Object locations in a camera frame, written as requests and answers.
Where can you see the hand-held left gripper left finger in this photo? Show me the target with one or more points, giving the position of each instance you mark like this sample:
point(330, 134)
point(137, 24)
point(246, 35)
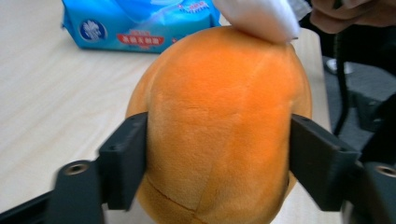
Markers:
point(124, 161)

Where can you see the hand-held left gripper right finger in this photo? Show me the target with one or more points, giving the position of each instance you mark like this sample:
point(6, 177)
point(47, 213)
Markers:
point(320, 161)

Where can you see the orange plush toy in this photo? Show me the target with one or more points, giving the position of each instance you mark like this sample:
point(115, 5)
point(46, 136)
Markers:
point(218, 124)

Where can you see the blue wet wipes pack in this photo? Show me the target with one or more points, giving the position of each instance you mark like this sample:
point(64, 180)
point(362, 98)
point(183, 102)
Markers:
point(140, 25)

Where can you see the white wet wipe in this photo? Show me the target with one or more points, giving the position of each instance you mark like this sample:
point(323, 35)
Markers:
point(258, 18)

